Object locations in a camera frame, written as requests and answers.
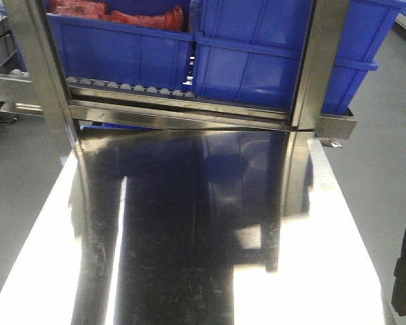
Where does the large blue crate right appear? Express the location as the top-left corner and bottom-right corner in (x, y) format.
(193, 1), (406, 114)

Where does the large blue crate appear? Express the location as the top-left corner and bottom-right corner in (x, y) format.
(44, 1), (194, 91)
(193, 1), (406, 114)

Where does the red plastic bag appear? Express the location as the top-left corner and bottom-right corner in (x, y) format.
(47, 1), (184, 32)

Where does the large blue crate left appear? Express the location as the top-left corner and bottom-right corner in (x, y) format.
(44, 1), (194, 91)

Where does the stainless steel rack frame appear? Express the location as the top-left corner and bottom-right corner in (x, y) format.
(0, 1), (355, 160)

